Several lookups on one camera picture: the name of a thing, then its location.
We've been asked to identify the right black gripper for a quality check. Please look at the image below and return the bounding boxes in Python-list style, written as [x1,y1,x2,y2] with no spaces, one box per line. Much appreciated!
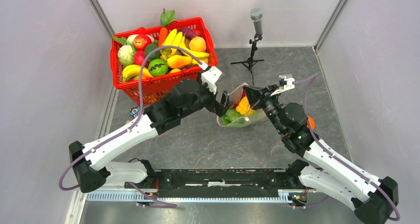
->
[243,84,285,134]

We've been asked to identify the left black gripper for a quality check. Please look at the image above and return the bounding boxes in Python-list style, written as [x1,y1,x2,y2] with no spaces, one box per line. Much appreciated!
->
[180,71,234,118]

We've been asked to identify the toy napa cabbage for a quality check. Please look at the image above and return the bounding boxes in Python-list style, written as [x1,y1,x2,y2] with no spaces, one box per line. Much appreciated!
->
[217,109,266,128]

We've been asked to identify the yellow toy bell pepper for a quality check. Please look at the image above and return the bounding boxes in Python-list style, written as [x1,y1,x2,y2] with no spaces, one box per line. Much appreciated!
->
[235,96,255,117]

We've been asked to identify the clear zip top bag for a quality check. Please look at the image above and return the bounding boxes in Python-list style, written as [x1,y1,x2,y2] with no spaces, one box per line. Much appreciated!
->
[216,83,267,128]

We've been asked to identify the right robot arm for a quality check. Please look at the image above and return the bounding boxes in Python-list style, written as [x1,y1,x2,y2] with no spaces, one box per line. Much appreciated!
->
[244,85,400,224]

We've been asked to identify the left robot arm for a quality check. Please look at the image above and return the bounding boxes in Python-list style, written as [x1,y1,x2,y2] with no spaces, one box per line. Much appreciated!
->
[68,79,232,193]

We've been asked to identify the black tripod stand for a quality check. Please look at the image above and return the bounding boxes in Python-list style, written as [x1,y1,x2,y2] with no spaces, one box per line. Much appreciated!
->
[230,34,264,85]

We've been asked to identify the orange plastic tape dispenser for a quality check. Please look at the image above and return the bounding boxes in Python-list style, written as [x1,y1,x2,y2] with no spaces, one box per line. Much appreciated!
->
[307,115,315,130]

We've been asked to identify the yellow toy mango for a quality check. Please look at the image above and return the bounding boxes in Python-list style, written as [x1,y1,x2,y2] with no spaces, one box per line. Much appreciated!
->
[166,55,192,69]

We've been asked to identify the toy peach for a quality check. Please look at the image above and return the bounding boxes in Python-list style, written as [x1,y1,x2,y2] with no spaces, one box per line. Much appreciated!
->
[189,36,207,52]

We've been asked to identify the red plastic basket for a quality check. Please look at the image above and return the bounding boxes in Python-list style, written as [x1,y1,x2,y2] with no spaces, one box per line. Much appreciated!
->
[109,17,217,105]

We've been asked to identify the small round toy watermelon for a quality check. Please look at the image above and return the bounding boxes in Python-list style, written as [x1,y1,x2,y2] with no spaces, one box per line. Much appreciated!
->
[148,58,168,77]

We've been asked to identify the purple toy sweet potato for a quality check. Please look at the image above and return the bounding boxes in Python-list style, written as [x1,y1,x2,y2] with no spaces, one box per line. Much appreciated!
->
[178,27,198,39]

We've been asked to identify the grey microphone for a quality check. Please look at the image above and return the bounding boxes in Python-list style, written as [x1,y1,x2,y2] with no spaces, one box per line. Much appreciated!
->
[250,7,263,36]

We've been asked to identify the dark green toy avocado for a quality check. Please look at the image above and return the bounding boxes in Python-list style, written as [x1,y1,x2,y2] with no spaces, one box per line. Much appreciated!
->
[144,43,160,62]

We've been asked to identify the pink red toy apple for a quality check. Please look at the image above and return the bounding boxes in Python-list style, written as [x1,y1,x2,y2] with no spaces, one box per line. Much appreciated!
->
[133,50,149,67]

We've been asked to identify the toy carrot with leaves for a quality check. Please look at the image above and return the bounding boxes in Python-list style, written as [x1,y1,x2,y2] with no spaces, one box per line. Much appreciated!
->
[158,8,176,46]

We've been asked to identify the green white toy cabbage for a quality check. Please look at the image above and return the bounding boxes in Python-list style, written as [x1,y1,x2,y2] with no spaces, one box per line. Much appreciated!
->
[117,45,137,66]

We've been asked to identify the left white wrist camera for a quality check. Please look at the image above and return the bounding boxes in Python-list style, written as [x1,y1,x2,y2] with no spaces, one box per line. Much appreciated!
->
[199,62,223,95]

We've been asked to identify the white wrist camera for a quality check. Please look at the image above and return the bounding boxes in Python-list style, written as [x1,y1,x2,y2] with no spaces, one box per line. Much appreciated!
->
[199,62,223,95]
[271,74,295,96]

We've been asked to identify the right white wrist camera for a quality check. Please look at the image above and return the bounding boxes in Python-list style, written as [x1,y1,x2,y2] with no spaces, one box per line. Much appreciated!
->
[271,74,295,96]

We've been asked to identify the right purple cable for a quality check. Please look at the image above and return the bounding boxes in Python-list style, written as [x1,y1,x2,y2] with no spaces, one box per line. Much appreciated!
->
[293,73,401,222]

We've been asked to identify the purple cable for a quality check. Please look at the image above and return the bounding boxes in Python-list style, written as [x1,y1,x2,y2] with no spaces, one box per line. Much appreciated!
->
[58,46,209,208]
[293,73,401,222]

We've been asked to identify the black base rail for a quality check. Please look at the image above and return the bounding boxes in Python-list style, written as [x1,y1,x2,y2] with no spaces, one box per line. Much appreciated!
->
[136,168,307,198]

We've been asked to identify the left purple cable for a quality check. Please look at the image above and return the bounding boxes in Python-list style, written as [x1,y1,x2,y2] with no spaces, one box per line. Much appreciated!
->
[58,46,209,208]

